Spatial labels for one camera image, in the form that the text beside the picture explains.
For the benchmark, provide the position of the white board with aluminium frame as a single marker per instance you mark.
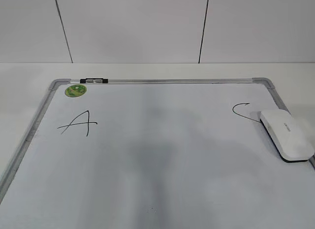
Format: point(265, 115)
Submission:
point(156, 154)

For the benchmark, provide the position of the white board eraser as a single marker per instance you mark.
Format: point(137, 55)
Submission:
point(287, 135)

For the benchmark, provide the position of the round green sticker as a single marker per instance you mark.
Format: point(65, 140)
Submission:
point(75, 91)

